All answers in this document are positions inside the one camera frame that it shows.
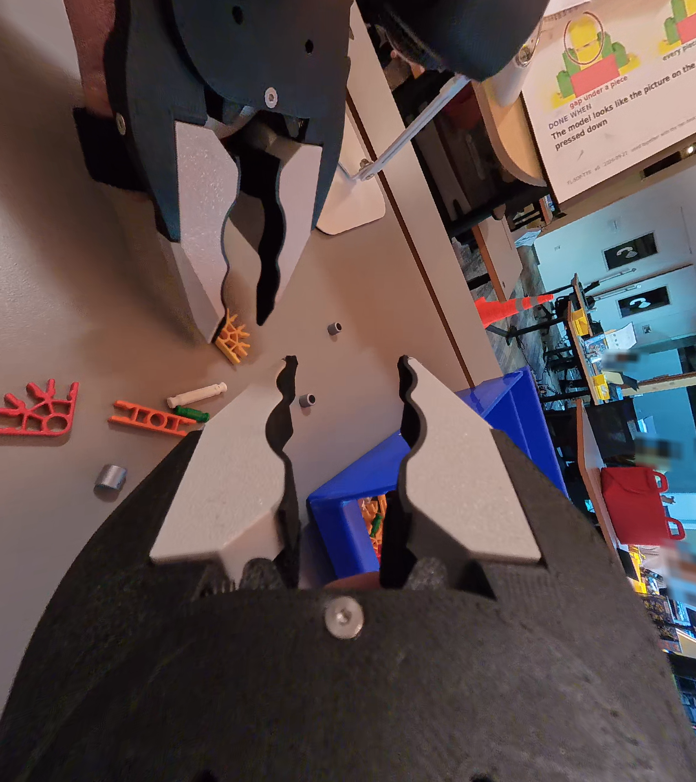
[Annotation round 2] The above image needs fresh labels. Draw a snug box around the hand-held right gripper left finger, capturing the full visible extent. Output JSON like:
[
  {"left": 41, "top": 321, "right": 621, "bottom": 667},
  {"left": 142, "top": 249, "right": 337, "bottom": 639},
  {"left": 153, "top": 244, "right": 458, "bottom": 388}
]
[{"left": 149, "top": 356, "right": 301, "bottom": 589}]

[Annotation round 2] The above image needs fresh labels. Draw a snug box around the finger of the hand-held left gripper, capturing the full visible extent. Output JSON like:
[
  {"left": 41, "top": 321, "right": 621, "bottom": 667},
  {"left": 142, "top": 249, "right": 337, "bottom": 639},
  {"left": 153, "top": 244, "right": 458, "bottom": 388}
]
[
  {"left": 155, "top": 119, "right": 243, "bottom": 344},
  {"left": 224, "top": 136, "right": 324, "bottom": 326}
]

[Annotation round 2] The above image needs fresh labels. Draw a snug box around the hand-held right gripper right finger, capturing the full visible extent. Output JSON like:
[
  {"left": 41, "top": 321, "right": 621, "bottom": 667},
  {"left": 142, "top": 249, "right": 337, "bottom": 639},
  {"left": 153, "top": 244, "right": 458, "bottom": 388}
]
[{"left": 379, "top": 356, "right": 542, "bottom": 589}]

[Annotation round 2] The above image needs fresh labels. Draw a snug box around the blue plastic bin white tag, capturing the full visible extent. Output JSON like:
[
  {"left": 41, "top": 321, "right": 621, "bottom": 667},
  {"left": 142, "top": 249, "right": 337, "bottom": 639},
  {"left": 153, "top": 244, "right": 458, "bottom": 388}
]
[{"left": 306, "top": 365, "right": 570, "bottom": 582}]

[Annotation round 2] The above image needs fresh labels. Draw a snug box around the pile of colourful construction pieces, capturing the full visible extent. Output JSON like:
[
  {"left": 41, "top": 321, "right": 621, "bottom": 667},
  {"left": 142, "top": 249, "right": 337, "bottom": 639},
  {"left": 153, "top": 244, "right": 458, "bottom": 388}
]
[{"left": 357, "top": 494, "right": 389, "bottom": 561}]

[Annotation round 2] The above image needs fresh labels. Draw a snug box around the yellow fan connector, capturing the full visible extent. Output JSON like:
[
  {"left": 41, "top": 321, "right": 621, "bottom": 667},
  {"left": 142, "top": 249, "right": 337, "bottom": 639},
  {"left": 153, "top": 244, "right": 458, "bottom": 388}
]
[{"left": 213, "top": 308, "right": 251, "bottom": 366}]

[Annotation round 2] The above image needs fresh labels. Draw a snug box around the person's left hand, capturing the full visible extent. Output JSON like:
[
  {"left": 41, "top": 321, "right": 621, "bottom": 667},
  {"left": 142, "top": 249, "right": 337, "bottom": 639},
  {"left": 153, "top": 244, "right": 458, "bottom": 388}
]
[{"left": 64, "top": 0, "right": 119, "bottom": 117}]

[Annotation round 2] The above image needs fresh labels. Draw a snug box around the white document stand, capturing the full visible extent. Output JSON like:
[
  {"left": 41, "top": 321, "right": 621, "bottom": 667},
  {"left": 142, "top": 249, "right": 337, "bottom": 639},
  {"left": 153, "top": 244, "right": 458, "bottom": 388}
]
[{"left": 314, "top": 24, "right": 553, "bottom": 237}]

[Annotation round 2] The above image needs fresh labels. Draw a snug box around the white plastic rod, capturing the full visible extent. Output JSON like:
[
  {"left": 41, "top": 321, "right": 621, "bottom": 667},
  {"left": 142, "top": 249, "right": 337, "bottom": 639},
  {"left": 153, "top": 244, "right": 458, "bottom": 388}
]
[{"left": 166, "top": 382, "right": 228, "bottom": 409}]

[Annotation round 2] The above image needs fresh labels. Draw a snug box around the grey metal cylinder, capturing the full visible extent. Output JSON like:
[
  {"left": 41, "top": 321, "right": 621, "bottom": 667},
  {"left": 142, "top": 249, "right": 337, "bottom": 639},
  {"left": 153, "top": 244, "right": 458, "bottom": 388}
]
[{"left": 94, "top": 463, "right": 128, "bottom": 496}]

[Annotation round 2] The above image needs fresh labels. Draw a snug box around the orange ladder piece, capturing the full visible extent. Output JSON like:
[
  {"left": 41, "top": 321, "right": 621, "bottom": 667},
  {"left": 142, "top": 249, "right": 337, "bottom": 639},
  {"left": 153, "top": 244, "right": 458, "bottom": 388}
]
[{"left": 107, "top": 400, "right": 200, "bottom": 438}]

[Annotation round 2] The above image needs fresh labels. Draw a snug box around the wooden background desk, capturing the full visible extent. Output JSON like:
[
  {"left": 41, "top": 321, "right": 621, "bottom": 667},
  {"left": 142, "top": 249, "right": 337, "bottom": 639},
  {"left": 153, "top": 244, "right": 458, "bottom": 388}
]
[
  {"left": 573, "top": 399, "right": 625, "bottom": 552},
  {"left": 564, "top": 274, "right": 613, "bottom": 405}
]

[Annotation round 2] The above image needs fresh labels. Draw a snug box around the red tote bag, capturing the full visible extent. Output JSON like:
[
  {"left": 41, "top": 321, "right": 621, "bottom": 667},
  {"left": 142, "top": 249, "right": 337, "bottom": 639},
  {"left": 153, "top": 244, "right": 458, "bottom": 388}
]
[{"left": 599, "top": 465, "right": 687, "bottom": 547}]

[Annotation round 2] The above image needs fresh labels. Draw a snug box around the orange traffic cone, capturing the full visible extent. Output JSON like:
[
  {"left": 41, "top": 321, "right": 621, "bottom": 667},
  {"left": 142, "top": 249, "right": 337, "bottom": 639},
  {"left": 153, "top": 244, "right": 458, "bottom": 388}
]
[{"left": 474, "top": 292, "right": 554, "bottom": 329}]

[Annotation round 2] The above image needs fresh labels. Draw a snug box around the red fan connector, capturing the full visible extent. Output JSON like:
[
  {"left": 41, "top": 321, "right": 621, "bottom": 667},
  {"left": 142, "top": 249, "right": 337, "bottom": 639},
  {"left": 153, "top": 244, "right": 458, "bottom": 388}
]
[{"left": 0, "top": 378, "right": 80, "bottom": 438}]

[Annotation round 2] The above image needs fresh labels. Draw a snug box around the pale wooden beam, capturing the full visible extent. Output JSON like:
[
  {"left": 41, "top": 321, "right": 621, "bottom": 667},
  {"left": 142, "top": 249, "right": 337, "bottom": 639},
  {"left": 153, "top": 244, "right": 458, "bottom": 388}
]
[{"left": 634, "top": 364, "right": 696, "bottom": 393}]

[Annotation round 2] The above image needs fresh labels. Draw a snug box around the printed instruction sheet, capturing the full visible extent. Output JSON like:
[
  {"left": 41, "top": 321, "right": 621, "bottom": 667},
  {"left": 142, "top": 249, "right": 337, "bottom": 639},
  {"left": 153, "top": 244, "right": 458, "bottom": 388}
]
[{"left": 519, "top": 0, "right": 696, "bottom": 206}]

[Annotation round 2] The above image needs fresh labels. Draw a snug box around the black wall poster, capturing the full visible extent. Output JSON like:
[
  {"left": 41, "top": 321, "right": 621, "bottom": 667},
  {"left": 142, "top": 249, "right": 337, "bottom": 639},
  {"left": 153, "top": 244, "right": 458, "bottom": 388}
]
[
  {"left": 603, "top": 231, "right": 658, "bottom": 272},
  {"left": 617, "top": 285, "right": 672, "bottom": 319}
]

